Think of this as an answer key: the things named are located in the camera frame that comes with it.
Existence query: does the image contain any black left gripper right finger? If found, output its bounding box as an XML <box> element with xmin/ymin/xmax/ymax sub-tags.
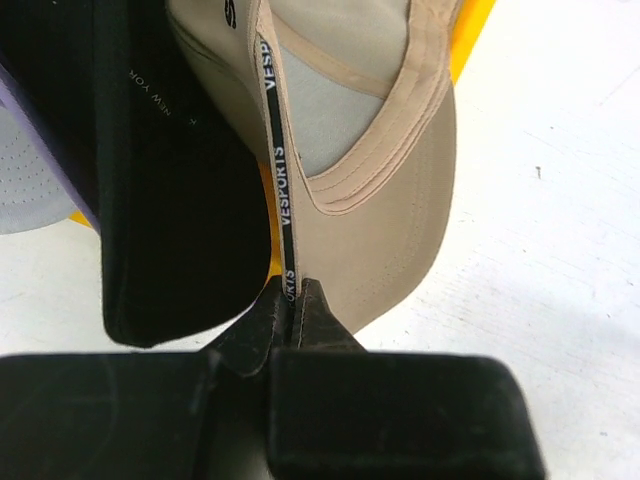
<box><xmin>267</xmin><ymin>279</ymin><xmax>546</xmax><ymax>479</ymax></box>

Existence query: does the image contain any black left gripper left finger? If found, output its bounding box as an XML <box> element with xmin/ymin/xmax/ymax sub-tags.
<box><xmin>1</xmin><ymin>280</ymin><xmax>283</xmax><ymax>479</ymax></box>

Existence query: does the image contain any black baseball cap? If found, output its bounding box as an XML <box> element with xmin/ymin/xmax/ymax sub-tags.
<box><xmin>1</xmin><ymin>1</ymin><xmax>271</xmax><ymax>347</ymax></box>

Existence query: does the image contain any purple baseball cap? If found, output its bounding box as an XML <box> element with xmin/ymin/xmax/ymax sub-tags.
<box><xmin>1</xmin><ymin>68</ymin><xmax>99</xmax><ymax>235</ymax></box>

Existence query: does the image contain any beige baseball cap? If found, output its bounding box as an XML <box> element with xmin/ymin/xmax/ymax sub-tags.
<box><xmin>166</xmin><ymin>1</ymin><xmax>460</xmax><ymax>333</ymax></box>

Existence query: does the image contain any yellow plastic bin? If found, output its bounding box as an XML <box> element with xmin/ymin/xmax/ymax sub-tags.
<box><xmin>67</xmin><ymin>0</ymin><xmax>497</xmax><ymax>236</ymax></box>

